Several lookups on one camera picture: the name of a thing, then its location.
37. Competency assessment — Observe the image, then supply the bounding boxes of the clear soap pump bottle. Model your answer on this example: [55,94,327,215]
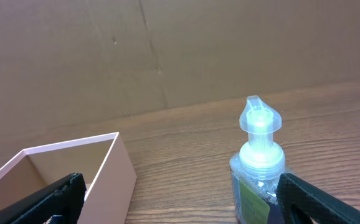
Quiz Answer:
[229,95,287,224]

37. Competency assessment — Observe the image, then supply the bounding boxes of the white cardboard box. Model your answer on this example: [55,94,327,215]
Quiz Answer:
[0,133,137,223]

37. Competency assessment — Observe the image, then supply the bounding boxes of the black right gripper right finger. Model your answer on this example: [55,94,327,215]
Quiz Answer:
[277,173,360,224]

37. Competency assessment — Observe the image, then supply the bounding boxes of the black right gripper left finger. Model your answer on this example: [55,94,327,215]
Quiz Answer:
[0,173,87,224]

